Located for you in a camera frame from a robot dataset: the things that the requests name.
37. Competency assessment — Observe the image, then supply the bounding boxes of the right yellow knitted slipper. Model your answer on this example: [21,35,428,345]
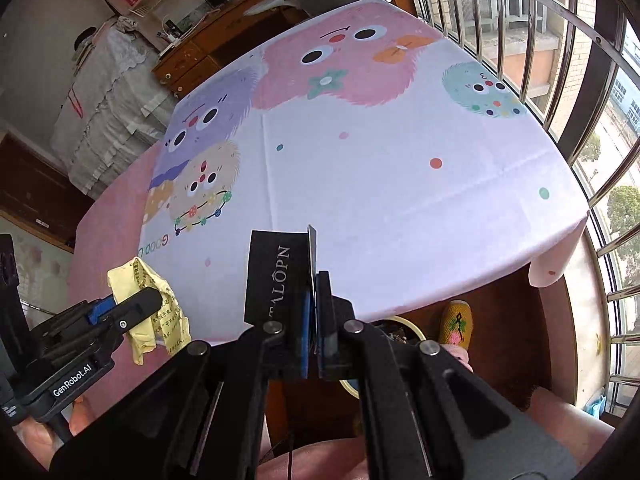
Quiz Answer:
[438,300,474,350]

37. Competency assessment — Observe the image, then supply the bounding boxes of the wooden desk with drawers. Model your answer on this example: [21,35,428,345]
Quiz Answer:
[153,0,303,99]

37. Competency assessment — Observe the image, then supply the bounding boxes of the left hand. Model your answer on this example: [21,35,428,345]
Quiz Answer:
[14,396,96,469]

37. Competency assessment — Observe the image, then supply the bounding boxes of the white lace covered furniture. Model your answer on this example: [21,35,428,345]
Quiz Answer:
[51,25,177,200]

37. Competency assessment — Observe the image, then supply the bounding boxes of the round white rim trash bin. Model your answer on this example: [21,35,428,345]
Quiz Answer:
[339,314,429,401]

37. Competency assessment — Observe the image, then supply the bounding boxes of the brown wooden door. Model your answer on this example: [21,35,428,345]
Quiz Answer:
[0,134,94,252]

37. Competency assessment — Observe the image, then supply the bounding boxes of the pink trousers legs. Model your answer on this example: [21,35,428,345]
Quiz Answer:
[256,387,614,479]

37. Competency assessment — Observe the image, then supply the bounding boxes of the cartoon monster tablecloth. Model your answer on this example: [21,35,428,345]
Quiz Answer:
[70,0,587,341]

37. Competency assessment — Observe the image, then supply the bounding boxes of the yellow paper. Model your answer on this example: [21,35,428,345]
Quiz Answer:
[107,257,192,366]

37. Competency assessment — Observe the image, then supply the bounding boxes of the metal window bars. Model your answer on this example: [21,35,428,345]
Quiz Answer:
[407,0,639,416]

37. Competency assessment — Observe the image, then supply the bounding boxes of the black paper box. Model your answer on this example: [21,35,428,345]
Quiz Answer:
[244,230,312,332]

